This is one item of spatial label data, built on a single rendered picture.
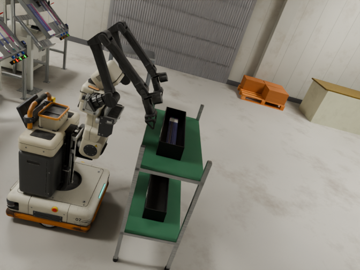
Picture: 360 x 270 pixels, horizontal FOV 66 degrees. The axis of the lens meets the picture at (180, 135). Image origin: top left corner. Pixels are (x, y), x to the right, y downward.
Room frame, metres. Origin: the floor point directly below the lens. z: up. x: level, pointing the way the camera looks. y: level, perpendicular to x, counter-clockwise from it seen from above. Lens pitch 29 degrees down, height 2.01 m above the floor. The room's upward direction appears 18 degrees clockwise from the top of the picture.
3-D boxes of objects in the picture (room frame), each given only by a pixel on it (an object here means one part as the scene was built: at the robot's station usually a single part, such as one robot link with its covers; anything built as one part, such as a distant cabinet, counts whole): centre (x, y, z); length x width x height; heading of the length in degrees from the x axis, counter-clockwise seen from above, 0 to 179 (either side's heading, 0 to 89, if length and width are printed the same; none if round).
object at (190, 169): (1.84, 0.04, 0.55); 0.91 x 0.46 x 1.10; 8
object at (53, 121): (1.75, 0.95, 0.87); 0.23 x 0.15 x 0.11; 6
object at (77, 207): (1.76, 0.83, 0.16); 0.67 x 0.64 x 0.25; 96
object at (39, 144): (1.75, 0.92, 0.59); 0.55 x 0.34 x 0.83; 6
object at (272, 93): (6.55, -1.57, 0.20); 1.06 x 0.73 x 0.40; 98
